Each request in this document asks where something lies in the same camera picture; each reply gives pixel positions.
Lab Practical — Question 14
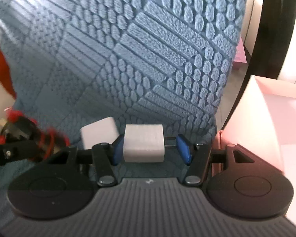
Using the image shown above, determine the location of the white charger cube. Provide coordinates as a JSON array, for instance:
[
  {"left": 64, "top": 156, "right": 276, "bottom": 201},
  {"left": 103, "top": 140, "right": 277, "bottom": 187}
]
[{"left": 80, "top": 117, "right": 120, "bottom": 149}]

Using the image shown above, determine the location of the red cable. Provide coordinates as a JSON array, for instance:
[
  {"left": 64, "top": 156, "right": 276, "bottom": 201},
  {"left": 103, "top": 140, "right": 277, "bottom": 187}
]
[{"left": 0, "top": 110, "right": 71, "bottom": 163}]

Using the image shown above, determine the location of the white power adapter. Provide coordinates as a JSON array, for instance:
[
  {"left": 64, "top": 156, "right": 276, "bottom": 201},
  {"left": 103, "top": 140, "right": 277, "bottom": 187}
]
[{"left": 123, "top": 124, "right": 165, "bottom": 163}]

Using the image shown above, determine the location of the pink cardboard box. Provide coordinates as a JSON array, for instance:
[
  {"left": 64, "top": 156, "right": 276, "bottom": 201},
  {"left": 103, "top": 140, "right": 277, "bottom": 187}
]
[{"left": 220, "top": 75, "right": 296, "bottom": 225}]

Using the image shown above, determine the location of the small pink package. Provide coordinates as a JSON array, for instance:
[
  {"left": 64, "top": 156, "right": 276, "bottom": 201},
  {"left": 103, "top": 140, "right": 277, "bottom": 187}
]
[{"left": 233, "top": 38, "right": 247, "bottom": 63}]

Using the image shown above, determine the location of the blue textured sofa cover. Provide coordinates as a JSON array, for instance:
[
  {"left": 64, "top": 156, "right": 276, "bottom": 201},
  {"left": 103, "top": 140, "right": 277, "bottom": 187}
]
[{"left": 0, "top": 0, "right": 249, "bottom": 230}]

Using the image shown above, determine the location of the white folding chair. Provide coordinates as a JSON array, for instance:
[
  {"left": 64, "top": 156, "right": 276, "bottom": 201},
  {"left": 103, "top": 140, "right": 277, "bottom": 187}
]
[{"left": 222, "top": 0, "right": 296, "bottom": 129}]

